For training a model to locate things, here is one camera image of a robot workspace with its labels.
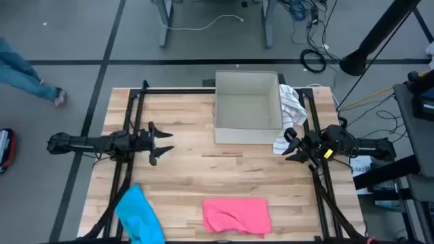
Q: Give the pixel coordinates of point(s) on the dark grey desk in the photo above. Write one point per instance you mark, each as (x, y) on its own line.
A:
(417, 135)

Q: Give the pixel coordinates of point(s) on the person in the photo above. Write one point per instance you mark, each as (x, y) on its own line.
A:
(23, 79)

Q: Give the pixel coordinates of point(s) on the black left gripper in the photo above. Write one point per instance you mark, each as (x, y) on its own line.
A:
(144, 144)

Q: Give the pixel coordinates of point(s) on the thick black stand pole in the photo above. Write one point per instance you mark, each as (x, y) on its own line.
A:
(379, 30)

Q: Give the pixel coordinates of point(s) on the grey desk leg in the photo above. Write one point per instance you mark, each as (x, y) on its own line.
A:
(165, 23)
(268, 23)

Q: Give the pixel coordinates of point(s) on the pink towel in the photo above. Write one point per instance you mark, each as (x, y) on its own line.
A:
(237, 217)

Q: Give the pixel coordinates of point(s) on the white striped towel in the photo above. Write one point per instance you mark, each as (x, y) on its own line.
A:
(290, 108)

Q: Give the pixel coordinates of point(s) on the black aluminium frame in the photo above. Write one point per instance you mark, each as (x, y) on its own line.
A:
(176, 91)

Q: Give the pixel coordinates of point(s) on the open cardboard box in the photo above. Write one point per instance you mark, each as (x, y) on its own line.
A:
(247, 135)

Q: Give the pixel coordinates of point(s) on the blue towel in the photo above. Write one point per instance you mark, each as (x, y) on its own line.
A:
(139, 217)

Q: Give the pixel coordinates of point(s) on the red and black bag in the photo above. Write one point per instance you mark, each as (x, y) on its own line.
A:
(8, 152)

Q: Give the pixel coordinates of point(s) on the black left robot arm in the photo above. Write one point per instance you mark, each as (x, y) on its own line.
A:
(84, 144)

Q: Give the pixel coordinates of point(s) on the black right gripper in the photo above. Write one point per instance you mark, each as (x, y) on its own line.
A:
(312, 144)

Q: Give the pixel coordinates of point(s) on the yellow tag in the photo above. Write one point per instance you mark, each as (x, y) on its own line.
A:
(328, 154)

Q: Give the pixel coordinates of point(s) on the white printed carton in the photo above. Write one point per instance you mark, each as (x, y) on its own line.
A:
(360, 167)

